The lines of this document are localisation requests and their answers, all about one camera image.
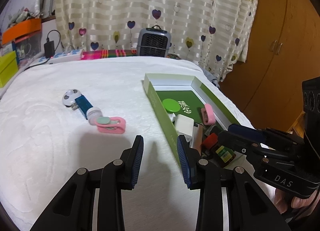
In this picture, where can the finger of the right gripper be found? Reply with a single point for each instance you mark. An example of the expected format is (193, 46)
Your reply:
(245, 146)
(267, 135)

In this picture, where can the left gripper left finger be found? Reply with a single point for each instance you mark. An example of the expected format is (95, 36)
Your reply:
(132, 159)

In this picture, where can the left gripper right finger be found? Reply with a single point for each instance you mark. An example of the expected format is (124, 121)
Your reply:
(188, 158)

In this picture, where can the silver black pen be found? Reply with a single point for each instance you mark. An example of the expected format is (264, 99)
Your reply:
(197, 138)

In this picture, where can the brown bottle red cap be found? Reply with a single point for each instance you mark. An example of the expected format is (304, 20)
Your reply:
(217, 153)

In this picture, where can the white charger cube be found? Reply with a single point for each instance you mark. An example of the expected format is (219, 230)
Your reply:
(184, 125)

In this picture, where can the pink clip with mint pad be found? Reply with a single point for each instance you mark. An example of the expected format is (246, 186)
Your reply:
(114, 125)

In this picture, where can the green mushroom holder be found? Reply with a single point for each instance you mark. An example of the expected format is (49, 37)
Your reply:
(172, 107)

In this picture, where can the blue usb stick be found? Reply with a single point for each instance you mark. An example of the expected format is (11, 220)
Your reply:
(83, 104)

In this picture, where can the white round gadget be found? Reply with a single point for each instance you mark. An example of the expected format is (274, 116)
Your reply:
(70, 96)

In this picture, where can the right hand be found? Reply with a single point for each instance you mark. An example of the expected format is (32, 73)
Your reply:
(296, 203)

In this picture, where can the green gift box tray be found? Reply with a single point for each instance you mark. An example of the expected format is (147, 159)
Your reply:
(191, 94)

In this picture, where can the white towel cover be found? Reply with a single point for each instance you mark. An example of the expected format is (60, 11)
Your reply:
(43, 143)

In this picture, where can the wooden wardrobe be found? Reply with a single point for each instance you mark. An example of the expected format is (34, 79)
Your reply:
(283, 51)

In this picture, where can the colourful striped cloth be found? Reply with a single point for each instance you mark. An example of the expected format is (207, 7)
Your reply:
(110, 54)

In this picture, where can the white power strip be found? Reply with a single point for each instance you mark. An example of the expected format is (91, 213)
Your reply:
(74, 55)

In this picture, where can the grey space heater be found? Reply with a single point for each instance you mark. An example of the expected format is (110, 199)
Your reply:
(153, 42)

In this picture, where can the heart pattern curtain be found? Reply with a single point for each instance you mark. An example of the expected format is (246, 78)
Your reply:
(213, 34)

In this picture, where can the black power adapter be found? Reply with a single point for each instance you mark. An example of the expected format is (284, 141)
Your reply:
(49, 47)

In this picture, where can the lime green box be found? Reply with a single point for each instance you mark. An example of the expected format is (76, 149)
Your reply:
(8, 68)

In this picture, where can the orange lid storage box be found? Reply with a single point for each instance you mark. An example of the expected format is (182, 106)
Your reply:
(24, 38)

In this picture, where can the black camera box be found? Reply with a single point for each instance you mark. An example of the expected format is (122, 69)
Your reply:
(310, 90)

